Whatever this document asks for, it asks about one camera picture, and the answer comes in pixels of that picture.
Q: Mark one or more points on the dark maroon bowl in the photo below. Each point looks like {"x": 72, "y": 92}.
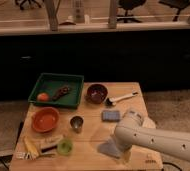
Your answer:
{"x": 96, "y": 93}

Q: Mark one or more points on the office chair middle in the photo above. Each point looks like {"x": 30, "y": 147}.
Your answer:
{"x": 129, "y": 5}

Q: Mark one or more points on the red orange bowl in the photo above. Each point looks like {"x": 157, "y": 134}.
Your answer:
{"x": 45, "y": 119}

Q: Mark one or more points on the metal fork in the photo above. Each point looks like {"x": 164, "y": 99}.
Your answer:
{"x": 29, "y": 156}

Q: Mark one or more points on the green plastic cup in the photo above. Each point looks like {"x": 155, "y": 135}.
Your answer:
{"x": 65, "y": 146}

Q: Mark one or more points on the office chair left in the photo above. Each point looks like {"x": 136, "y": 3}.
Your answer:
{"x": 20, "y": 3}

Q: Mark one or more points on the wooden post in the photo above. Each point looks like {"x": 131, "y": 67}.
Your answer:
{"x": 112, "y": 20}
{"x": 52, "y": 16}

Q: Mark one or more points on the green plastic tray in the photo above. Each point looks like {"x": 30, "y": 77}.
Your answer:
{"x": 51, "y": 83}

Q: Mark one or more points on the office chair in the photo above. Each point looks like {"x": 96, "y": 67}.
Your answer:
{"x": 129, "y": 5}
{"x": 178, "y": 4}
{"x": 20, "y": 3}

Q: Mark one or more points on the wooden post middle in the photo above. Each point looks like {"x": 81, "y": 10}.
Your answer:
{"x": 112, "y": 20}

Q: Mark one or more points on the wooden post left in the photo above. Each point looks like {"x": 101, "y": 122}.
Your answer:
{"x": 52, "y": 16}

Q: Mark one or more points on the small metal cup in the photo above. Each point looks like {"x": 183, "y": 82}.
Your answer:
{"x": 76, "y": 123}

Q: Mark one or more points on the grey blue towel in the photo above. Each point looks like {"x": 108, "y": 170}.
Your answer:
{"x": 110, "y": 148}

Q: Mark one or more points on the orange fruit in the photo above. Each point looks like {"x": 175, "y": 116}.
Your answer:
{"x": 43, "y": 97}

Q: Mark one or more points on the blue sponge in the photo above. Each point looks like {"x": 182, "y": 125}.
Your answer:
{"x": 110, "y": 116}

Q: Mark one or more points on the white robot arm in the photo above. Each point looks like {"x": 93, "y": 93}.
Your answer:
{"x": 131, "y": 131}

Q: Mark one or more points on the wooden handled utensil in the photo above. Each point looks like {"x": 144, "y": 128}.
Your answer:
{"x": 50, "y": 142}

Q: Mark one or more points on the yellow corn toy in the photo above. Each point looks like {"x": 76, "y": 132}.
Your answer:
{"x": 31, "y": 148}

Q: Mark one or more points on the office chair right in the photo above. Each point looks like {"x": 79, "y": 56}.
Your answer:
{"x": 178, "y": 4}

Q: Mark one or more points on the white handled brush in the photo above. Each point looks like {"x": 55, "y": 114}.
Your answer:
{"x": 114, "y": 100}

